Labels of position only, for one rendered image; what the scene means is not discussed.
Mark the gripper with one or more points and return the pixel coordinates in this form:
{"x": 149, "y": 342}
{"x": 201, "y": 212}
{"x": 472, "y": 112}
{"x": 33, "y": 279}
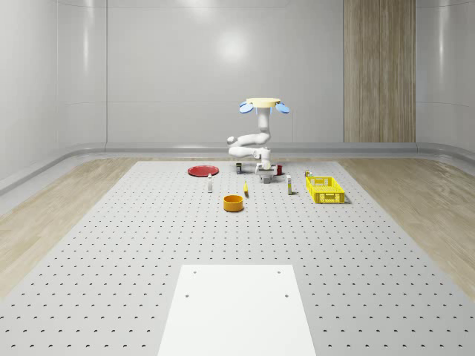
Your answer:
{"x": 266, "y": 169}

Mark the grey cube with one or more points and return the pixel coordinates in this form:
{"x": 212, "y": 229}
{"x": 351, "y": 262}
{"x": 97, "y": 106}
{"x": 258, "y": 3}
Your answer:
{"x": 266, "y": 180}

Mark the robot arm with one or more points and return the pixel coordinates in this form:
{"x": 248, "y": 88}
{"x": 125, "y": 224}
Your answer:
{"x": 253, "y": 139}

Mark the red mug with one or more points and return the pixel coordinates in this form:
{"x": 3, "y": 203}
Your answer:
{"x": 280, "y": 170}

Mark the flat-sided can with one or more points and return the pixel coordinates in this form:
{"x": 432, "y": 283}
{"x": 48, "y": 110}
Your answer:
{"x": 239, "y": 168}

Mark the banana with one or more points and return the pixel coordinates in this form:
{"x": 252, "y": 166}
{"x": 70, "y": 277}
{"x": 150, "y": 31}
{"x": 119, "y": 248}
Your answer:
{"x": 245, "y": 188}

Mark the yellow bowl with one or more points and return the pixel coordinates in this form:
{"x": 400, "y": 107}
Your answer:
{"x": 233, "y": 204}

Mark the small white bottle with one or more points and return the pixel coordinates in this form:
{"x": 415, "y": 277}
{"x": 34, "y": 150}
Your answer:
{"x": 210, "y": 184}

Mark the red plate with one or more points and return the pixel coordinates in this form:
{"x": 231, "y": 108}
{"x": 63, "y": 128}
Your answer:
{"x": 203, "y": 171}

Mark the yellow basket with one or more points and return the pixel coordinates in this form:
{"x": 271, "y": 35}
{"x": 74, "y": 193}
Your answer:
{"x": 326, "y": 196}

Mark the drone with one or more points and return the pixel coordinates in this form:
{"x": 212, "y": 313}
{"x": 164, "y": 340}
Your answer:
{"x": 262, "y": 101}

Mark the white board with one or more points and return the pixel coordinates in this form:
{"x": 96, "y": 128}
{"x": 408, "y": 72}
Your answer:
{"x": 237, "y": 311}

